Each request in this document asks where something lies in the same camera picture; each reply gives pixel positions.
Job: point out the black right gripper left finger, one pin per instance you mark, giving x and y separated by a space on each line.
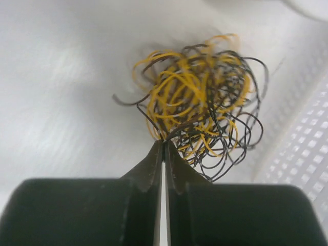
88 211

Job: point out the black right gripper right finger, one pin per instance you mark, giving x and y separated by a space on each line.
202 213

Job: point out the white perforated basket right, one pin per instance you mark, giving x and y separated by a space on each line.
294 148

